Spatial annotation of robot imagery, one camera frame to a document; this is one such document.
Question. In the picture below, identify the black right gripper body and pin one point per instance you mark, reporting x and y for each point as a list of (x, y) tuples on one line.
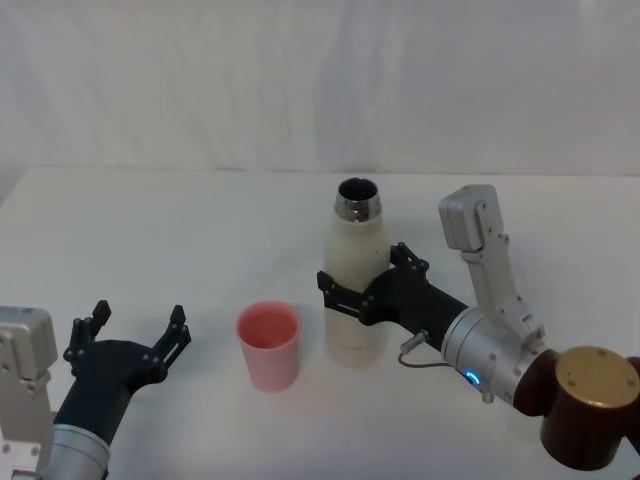
[(415, 300)]

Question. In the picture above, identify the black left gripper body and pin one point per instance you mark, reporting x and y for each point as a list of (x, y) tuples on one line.
[(105, 370)]

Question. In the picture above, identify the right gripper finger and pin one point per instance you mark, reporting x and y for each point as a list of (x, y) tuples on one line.
[(345, 297), (410, 262)]

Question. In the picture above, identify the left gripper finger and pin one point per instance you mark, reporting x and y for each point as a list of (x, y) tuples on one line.
[(85, 332), (175, 338)]

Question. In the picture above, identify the cream vacuum bottle steel neck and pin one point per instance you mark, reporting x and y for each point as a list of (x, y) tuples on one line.
[(355, 245)]

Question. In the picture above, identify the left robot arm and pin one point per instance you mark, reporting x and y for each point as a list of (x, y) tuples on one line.
[(25, 350)]

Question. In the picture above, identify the pink cup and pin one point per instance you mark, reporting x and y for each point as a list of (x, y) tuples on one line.
[(270, 357)]

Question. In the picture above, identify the white tablecloth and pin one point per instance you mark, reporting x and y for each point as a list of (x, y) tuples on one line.
[(150, 240)]

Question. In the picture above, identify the white curtain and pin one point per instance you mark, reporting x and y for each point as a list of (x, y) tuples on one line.
[(200, 80)]

